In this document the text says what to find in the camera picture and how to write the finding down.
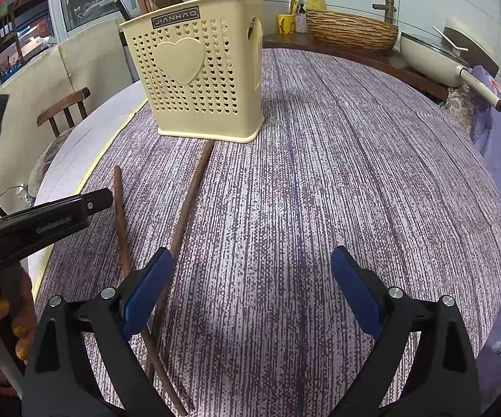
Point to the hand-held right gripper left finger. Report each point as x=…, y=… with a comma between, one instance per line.
x=146, y=295

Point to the white cloth with yellow edge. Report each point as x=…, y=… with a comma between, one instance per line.
x=81, y=147

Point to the black chopstick with gold band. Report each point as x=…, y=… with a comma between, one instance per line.
x=118, y=2

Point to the purple striped tablecloth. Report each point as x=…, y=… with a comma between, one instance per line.
x=320, y=182

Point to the cream and brown pot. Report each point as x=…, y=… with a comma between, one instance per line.
x=476, y=47

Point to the cream plastic utensil basket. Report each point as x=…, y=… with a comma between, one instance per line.
x=207, y=87

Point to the dark wooden counter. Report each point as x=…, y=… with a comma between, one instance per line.
x=285, y=41

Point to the bronze faucet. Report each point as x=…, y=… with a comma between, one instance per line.
x=389, y=8

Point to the glass pan lid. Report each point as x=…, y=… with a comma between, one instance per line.
x=428, y=43

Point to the wooden chair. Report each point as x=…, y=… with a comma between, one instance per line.
x=63, y=104

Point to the yellow cup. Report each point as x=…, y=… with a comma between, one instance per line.
x=286, y=24

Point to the floral chair cushion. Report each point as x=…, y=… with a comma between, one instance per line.
x=46, y=156

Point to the woven basin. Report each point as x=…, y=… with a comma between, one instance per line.
x=350, y=30

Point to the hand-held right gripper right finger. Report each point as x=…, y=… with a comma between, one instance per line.
x=357, y=295

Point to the pink floral bottle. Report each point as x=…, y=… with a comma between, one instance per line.
x=301, y=21

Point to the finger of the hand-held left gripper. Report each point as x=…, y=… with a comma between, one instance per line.
x=81, y=204

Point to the cream frying pan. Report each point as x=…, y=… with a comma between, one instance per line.
x=424, y=63

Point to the beige floral cloth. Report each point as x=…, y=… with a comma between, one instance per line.
x=461, y=106

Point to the person's left hand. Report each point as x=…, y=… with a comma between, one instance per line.
x=24, y=308

